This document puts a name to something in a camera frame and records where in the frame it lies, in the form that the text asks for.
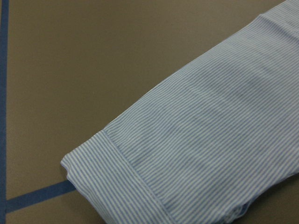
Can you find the light blue striped shirt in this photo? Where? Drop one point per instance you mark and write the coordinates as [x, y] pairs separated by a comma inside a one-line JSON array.
[[207, 141]]

